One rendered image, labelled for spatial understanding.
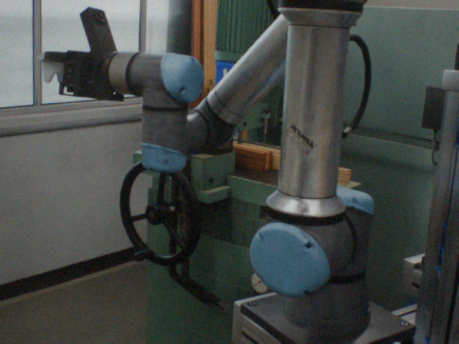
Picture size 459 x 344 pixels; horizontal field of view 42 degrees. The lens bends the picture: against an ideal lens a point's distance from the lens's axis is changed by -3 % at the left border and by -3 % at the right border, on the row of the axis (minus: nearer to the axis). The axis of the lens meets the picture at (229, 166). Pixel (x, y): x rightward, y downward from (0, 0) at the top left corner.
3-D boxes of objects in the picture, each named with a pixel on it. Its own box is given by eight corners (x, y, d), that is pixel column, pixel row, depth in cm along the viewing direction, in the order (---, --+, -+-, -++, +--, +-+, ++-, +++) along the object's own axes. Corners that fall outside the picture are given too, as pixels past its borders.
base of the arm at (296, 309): (388, 322, 103) (395, 269, 101) (322, 343, 95) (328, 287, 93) (330, 289, 116) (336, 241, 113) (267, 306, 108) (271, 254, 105)
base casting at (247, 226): (145, 214, 188) (146, 186, 186) (254, 183, 233) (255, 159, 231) (264, 253, 162) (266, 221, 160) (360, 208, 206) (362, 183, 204)
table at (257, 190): (108, 175, 182) (108, 155, 180) (177, 160, 205) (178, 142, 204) (276, 223, 146) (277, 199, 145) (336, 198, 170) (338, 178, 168)
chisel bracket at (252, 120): (220, 132, 180) (221, 104, 178) (248, 127, 190) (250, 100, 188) (240, 136, 175) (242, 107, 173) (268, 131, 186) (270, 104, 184)
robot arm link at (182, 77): (178, 110, 93) (179, 54, 91) (124, 103, 99) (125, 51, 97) (206, 105, 100) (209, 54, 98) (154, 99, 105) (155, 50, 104)
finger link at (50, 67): (24, 81, 112) (58, 84, 107) (27, 49, 111) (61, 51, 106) (37, 82, 115) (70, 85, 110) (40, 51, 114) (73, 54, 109)
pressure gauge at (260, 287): (248, 295, 159) (250, 267, 157) (257, 291, 162) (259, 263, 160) (268, 302, 155) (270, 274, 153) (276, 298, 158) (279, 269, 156)
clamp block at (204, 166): (163, 180, 168) (163, 148, 166) (195, 173, 178) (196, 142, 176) (204, 192, 159) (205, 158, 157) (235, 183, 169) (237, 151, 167)
